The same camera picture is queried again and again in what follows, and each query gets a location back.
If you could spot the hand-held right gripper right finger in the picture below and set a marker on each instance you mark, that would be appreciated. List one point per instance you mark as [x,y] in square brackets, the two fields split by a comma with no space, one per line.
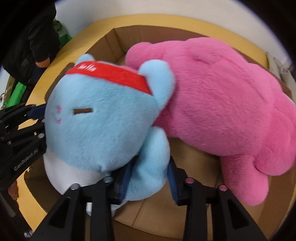
[173,183]

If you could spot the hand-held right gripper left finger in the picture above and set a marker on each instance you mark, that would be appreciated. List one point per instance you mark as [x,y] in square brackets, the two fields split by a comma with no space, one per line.
[124,185]

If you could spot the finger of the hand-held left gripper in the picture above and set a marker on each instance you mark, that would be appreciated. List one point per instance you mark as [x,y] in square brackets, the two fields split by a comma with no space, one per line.
[30,131]
[37,111]

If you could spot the cardboard box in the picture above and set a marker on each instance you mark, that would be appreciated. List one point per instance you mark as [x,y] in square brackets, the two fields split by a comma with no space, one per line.
[161,215]

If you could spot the light blue plush toy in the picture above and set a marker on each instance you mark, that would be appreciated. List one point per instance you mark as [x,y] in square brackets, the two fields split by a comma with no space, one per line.
[97,129]

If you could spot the person's left hand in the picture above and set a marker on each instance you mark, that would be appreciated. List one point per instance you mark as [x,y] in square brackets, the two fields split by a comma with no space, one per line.
[12,188]

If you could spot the green bag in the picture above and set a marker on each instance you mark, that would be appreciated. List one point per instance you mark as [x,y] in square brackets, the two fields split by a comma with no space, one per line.
[18,91]

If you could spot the pink plush toy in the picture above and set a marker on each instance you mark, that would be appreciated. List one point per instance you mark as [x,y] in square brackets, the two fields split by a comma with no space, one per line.
[219,97]

